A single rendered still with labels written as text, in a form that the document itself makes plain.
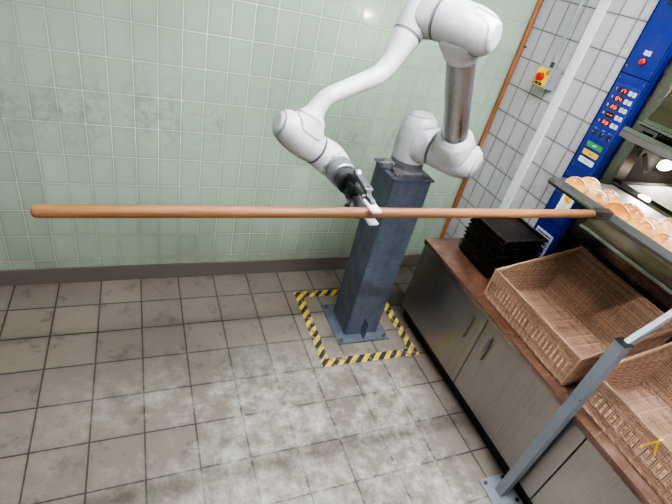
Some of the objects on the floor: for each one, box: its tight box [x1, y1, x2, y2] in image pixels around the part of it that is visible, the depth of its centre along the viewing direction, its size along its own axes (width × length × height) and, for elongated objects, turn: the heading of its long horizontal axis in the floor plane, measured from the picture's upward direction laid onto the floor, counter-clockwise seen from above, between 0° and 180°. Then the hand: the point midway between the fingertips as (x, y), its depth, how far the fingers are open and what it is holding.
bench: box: [402, 238, 672, 504], centre depth 184 cm, size 56×242×58 cm, turn 3°
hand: (370, 212), depth 125 cm, fingers closed on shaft, 3 cm apart
